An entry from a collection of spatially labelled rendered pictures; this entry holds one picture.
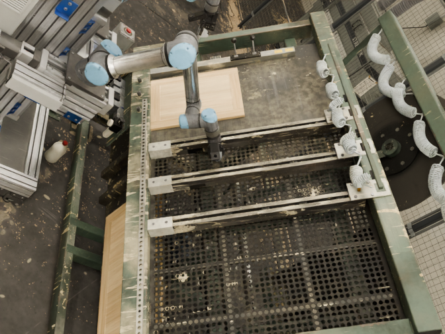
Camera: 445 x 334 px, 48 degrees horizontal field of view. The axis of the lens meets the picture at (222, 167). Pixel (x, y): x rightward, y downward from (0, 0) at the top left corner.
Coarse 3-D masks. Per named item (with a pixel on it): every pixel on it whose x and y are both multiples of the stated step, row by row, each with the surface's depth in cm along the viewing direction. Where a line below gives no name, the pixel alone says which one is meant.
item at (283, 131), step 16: (256, 128) 282; (272, 128) 281; (288, 128) 279; (304, 128) 278; (320, 128) 279; (336, 128) 280; (160, 144) 284; (176, 144) 282; (192, 144) 281; (224, 144) 283; (240, 144) 284
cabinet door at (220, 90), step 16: (160, 80) 327; (176, 80) 325; (208, 80) 322; (224, 80) 320; (160, 96) 318; (176, 96) 316; (208, 96) 312; (224, 96) 310; (240, 96) 308; (160, 112) 309; (176, 112) 307; (224, 112) 301; (240, 112) 299; (160, 128) 301
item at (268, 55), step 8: (280, 48) 328; (264, 56) 326; (272, 56) 327; (280, 56) 327; (288, 56) 328; (200, 64) 329; (208, 64) 328; (216, 64) 328; (224, 64) 329; (232, 64) 329; (152, 72) 330; (160, 72) 329; (168, 72) 330; (176, 72) 330
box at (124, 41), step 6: (120, 24) 330; (114, 30) 333; (120, 30) 326; (132, 30) 336; (120, 36) 327; (126, 36) 328; (132, 36) 332; (120, 42) 330; (126, 42) 331; (132, 42) 331; (120, 48) 334; (126, 48) 334
